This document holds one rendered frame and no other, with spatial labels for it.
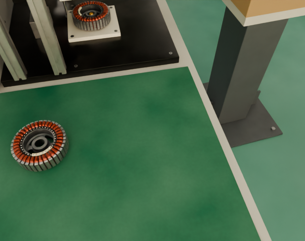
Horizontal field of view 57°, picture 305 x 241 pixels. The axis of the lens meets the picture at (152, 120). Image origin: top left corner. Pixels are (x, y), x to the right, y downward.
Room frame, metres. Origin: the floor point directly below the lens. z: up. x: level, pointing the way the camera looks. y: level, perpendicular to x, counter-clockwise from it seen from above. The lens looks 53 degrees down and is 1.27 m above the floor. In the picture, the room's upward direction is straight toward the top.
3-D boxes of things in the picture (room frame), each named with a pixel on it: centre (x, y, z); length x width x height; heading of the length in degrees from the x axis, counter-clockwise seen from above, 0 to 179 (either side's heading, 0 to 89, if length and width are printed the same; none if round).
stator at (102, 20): (0.75, 0.18, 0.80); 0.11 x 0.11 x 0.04
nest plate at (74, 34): (0.75, 0.18, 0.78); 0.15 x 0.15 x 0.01; 12
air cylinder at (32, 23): (0.72, 0.32, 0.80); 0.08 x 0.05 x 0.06; 12
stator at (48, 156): (0.32, 0.24, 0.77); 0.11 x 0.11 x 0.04
